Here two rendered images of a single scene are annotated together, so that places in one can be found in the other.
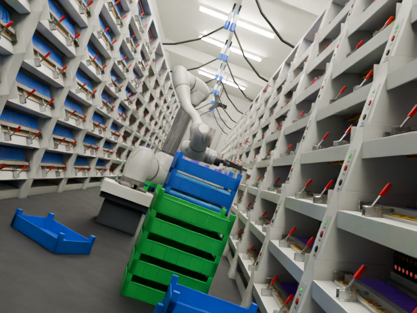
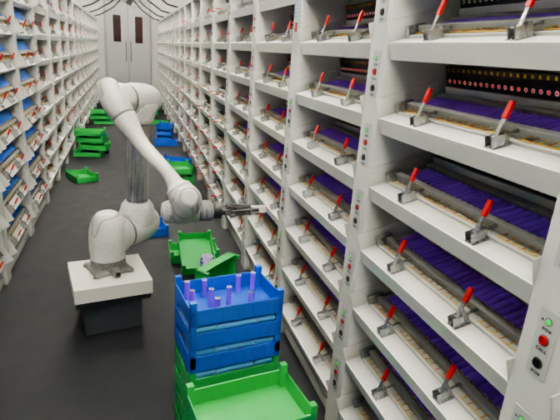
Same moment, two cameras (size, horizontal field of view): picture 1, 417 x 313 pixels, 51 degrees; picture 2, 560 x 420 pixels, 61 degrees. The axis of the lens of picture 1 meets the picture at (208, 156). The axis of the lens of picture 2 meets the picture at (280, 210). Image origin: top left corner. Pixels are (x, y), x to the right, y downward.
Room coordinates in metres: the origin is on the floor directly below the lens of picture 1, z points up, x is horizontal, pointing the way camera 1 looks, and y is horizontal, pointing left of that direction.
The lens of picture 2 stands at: (0.69, 0.27, 1.26)
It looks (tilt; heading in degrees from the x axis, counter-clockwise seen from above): 18 degrees down; 342
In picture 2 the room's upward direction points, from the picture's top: 4 degrees clockwise
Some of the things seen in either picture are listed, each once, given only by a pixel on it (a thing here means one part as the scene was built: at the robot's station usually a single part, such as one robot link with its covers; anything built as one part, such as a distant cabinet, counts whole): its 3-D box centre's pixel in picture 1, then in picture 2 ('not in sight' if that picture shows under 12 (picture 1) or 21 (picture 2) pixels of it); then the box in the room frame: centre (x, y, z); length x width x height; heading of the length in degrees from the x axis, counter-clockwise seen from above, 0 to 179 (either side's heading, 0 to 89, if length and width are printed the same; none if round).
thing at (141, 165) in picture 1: (140, 163); (108, 234); (2.85, 0.39, 0.43); 0.18 x 0.16 x 0.22; 139
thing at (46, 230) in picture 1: (53, 231); not in sight; (1.93, 0.51, 0.04); 0.30 x 0.20 x 0.08; 60
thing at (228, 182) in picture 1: (205, 170); (227, 293); (2.04, -0.01, 0.52); 0.30 x 0.20 x 0.08; 99
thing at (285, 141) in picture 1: (296, 141); (309, 149); (2.61, -0.46, 0.88); 0.20 x 0.09 x 1.76; 90
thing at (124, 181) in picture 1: (132, 183); (109, 264); (2.82, 0.39, 0.29); 0.22 x 0.18 x 0.06; 21
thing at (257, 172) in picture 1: (275, 148); (267, 124); (3.31, -0.45, 0.88); 0.20 x 0.09 x 1.76; 90
